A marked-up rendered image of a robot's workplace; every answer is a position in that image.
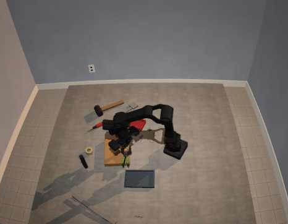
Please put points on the black mallet with wooden handle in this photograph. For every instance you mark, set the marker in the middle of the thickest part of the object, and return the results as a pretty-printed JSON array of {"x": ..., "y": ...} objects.
[{"x": 99, "y": 111}]

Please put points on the orange wooden board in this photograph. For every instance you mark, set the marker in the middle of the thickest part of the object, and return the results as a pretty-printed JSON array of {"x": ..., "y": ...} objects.
[{"x": 112, "y": 158}]

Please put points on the red open tray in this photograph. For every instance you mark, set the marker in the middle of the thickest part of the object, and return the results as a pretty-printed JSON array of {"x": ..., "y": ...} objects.
[{"x": 138, "y": 124}]

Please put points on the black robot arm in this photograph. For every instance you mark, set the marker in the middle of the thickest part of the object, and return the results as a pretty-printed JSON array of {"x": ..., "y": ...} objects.
[{"x": 122, "y": 121}]

